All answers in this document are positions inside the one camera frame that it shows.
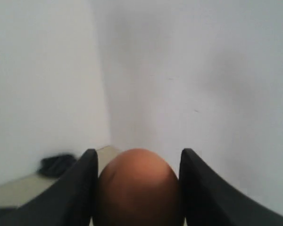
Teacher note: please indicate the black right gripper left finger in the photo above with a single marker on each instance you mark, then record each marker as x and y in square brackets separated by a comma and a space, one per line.
[68, 202]

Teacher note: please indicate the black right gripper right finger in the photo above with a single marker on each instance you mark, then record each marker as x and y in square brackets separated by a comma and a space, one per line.
[210, 201]

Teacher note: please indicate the dark object on floor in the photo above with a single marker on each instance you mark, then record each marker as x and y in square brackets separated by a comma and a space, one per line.
[56, 166]

